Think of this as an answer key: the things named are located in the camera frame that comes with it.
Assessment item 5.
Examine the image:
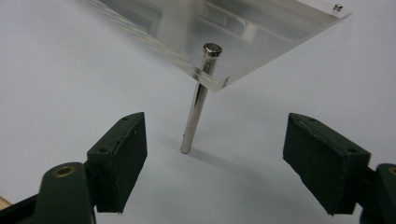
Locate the clear acrylic photo frame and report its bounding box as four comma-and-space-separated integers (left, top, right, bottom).
85, 0, 353, 93

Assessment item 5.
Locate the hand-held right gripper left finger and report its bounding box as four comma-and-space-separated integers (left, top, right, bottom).
86, 111, 149, 215

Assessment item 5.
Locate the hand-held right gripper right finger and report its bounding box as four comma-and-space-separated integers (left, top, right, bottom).
282, 112, 372, 217

